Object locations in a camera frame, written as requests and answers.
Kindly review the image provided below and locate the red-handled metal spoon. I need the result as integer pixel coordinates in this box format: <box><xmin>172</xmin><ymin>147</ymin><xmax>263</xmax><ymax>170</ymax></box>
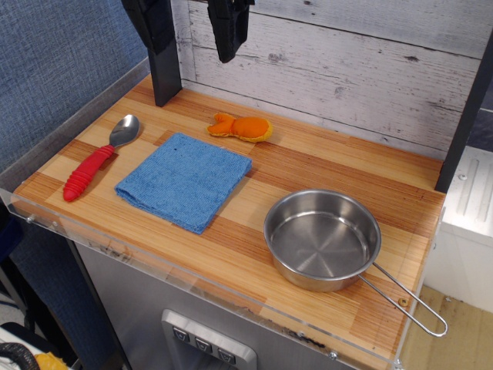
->
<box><xmin>62</xmin><ymin>114</ymin><xmax>141</xmax><ymax>202</ymax></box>

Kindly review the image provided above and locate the clear acrylic edge guard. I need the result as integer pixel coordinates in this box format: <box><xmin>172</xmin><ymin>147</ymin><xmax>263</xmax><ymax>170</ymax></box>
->
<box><xmin>1</xmin><ymin>62</ymin><xmax>444</xmax><ymax>369</ymax></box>

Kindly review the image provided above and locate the steel pan with wire handle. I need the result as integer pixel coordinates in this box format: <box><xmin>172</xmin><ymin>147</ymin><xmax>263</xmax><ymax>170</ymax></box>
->
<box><xmin>263</xmin><ymin>189</ymin><xmax>448</xmax><ymax>338</ymax></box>

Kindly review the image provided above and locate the orange plush fish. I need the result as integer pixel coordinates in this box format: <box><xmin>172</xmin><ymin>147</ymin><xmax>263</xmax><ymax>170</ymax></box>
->
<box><xmin>206</xmin><ymin>113</ymin><xmax>273</xmax><ymax>143</ymax></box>

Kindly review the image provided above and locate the blue cloth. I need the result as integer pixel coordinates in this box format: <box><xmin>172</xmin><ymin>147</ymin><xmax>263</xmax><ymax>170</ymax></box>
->
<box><xmin>115</xmin><ymin>133</ymin><xmax>252</xmax><ymax>234</ymax></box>

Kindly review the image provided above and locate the yellow and black object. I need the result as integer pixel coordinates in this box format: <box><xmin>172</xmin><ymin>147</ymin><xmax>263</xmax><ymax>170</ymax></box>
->
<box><xmin>1</xmin><ymin>342</ymin><xmax>69</xmax><ymax>370</ymax></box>

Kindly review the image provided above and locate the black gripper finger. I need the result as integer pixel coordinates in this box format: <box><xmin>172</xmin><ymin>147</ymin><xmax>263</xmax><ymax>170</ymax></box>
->
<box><xmin>121</xmin><ymin>0</ymin><xmax>175</xmax><ymax>53</ymax></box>
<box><xmin>207</xmin><ymin>0</ymin><xmax>250</xmax><ymax>63</ymax></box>

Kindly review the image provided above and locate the dark grey left post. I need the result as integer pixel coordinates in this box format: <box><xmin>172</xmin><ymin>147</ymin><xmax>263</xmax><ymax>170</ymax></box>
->
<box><xmin>148</xmin><ymin>0</ymin><xmax>183</xmax><ymax>108</ymax></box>

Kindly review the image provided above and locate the silver button control panel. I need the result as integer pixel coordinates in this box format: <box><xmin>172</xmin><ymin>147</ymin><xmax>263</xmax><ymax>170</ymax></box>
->
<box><xmin>161</xmin><ymin>309</ymin><xmax>257</xmax><ymax>369</ymax></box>

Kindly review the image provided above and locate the dark grey right post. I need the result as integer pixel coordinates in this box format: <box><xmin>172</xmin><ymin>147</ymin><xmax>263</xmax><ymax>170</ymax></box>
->
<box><xmin>434</xmin><ymin>35</ymin><xmax>492</xmax><ymax>193</ymax></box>

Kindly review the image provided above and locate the white cabinet at right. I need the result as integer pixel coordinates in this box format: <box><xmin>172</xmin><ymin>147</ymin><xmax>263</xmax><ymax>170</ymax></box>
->
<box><xmin>424</xmin><ymin>146</ymin><xmax>492</xmax><ymax>312</ymax></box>

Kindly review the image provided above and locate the stainless steel cabinet front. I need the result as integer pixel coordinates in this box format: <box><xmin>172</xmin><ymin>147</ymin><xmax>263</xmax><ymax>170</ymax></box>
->
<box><xmin>75</xmin><ymin>243</ymin><xmax>368</xmax><ymax>369</ymax></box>

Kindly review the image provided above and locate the dark grey post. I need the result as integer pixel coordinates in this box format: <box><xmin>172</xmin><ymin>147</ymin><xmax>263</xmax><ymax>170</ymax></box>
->
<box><xmin>148</xmin><ymin>0</ymin><xmax>183</xmax><ymax>108</ymax></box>
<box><xmin>434</xmin><ymin>35</ymin><xmax>492</xmax><ymax>193</ymax></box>

